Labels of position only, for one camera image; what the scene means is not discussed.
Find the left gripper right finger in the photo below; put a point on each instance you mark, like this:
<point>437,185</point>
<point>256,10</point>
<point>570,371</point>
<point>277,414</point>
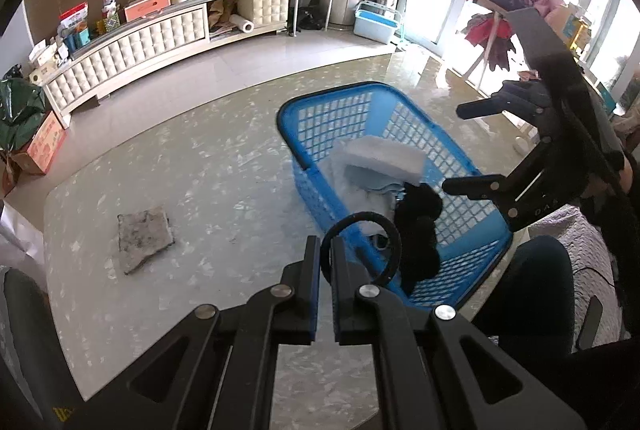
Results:
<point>354,317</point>

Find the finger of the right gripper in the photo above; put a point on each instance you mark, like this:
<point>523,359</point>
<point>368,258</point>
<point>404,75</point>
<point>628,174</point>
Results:
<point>476,187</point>
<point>480,108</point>

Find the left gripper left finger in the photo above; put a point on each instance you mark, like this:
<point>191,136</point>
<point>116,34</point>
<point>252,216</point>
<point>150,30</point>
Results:
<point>298,315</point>

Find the black plush toy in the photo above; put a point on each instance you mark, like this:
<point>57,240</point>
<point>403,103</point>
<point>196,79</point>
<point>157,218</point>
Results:
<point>415,215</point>

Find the white fluffy towel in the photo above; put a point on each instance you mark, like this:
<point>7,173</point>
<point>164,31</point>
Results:
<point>353,198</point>

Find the grey fuzzy mat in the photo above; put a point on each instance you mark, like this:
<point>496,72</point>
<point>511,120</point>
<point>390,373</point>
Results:
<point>141,236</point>

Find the light blue cloth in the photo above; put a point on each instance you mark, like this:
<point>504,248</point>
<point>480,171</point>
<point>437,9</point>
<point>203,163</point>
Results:
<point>372,181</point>

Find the clothes drying rack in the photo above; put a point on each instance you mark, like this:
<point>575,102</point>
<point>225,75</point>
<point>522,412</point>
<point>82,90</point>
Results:
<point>493,30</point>

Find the blue plastic laundry basket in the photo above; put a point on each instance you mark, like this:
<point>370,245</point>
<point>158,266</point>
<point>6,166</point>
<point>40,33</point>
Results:
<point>472,237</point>

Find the light blue storage bin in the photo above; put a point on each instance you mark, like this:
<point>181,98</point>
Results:
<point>376,22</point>

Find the paper towel roll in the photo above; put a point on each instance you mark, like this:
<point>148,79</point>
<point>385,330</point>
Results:
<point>243,25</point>

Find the white tufted TV cabinet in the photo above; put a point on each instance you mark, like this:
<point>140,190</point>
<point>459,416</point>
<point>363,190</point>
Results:
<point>146,45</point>

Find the dark grey chair back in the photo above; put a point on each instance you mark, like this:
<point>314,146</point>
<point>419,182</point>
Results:
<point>38,390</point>

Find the cardboard box red print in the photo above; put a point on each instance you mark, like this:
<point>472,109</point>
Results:
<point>36,156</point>

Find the pink drawer box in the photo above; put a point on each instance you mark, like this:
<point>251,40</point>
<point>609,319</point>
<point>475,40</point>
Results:
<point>139,8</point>

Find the green plastic bag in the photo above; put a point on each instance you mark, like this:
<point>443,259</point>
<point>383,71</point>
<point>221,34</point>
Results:
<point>23,108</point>

